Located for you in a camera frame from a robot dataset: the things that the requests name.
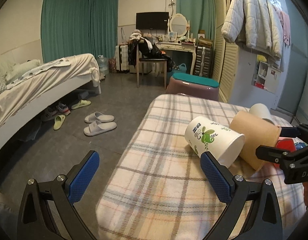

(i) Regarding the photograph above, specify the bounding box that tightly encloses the teal curtain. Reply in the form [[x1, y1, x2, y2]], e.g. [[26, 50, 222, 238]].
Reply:
[[176, 0, 215, 40], [41, 0, 118, 62]]

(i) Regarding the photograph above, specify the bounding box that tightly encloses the white suitcase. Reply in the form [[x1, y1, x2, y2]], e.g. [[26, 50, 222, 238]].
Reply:
[[115, 44, 130, 72]]

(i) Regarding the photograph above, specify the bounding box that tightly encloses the purple stool with teal cushion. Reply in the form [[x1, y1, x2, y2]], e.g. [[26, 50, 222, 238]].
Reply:
[[166, 73, 219, 101]]

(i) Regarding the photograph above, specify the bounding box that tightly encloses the sneaker under bed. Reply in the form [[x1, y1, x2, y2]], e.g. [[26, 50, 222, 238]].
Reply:
[[41, 102, 70, 122]]

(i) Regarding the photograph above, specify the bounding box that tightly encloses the green slipper far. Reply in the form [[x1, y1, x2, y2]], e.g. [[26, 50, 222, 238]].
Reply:
[[71, 100, 91, 110]]

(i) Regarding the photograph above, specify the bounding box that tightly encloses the white dressing table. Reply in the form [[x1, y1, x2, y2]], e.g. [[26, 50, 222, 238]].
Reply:
[[156, 42, 196, 75]]

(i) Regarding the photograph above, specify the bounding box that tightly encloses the teal curtain left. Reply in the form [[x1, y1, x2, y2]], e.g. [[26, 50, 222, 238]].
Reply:
[[41, 0, 118, 62]]

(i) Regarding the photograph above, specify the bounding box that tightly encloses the bed with beige blanket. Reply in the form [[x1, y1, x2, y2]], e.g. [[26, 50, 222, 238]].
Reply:
[[0, 54, 101, 149]]

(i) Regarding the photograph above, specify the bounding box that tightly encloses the white slipper far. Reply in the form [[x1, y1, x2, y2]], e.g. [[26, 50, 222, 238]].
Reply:
[[84, 112, 114, 124]]

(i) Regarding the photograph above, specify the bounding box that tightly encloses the large water jug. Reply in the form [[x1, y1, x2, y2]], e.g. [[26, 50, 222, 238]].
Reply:
[[97, 55, 109, 76]]

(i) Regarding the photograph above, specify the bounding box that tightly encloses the white slipper near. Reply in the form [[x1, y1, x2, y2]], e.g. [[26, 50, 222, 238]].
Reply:
[[83, 120, 117, 137]]

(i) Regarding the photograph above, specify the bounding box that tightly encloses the white cup with green print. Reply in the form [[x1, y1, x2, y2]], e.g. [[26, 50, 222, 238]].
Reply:
[[184, 116, 245, 167]]

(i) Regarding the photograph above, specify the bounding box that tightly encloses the brown paper cup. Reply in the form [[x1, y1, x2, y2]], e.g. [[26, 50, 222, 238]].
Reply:
[[229, 111, 281, 171]]

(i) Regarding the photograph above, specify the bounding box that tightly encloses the red and pink box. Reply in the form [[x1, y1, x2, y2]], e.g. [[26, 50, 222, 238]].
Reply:
[[272, 136, 297, 169]]

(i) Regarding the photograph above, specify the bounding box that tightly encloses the plain white paper cup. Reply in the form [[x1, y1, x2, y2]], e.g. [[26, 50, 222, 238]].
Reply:
[[248, 103, 274, 124]]

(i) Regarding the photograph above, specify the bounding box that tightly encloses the plaid tablecloth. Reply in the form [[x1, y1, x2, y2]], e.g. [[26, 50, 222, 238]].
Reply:
[[95, 93, 307, 240]]

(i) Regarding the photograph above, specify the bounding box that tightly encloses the white puffer jacket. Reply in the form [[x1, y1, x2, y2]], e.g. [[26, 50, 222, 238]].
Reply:
[[221, 0, 283, 60]]

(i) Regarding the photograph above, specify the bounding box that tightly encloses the pink hanging garment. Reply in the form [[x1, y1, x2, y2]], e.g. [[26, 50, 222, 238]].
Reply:
[[277, 9, 291, 46]]

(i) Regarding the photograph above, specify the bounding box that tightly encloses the oval vanity mirror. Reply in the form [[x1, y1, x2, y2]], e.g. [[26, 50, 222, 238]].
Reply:
[[169, 13, 190, 37]]

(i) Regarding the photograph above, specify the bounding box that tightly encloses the green slipper near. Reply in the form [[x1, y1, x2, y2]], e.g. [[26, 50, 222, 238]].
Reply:
[[53, 114, 66, 131]]

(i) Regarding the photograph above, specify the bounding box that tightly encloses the white slipper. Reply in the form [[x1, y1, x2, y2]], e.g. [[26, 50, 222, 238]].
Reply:
[[84, 112, 114, 124], [83, 120, 117, 137]]

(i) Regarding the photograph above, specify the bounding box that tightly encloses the wooden chair with clothes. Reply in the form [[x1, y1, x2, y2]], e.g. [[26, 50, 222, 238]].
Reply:
[[128, 33, 175, 88]]

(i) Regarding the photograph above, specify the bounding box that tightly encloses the silver suitcase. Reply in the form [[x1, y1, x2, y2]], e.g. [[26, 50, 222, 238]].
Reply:
[[193, 46, 213, 78]]

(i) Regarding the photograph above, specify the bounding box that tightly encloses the green slipper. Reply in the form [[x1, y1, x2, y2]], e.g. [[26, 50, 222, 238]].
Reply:
[[53, 114, 66, 131], [71, 100, 91, 110]]

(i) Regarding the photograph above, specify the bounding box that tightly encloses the black television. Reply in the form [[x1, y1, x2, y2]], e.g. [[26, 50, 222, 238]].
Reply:
[[136, 12, 169, 30]]

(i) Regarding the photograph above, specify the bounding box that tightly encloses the teal curtain right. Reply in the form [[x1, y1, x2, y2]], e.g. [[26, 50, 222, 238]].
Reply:
[[176, 0, 215, 40]]

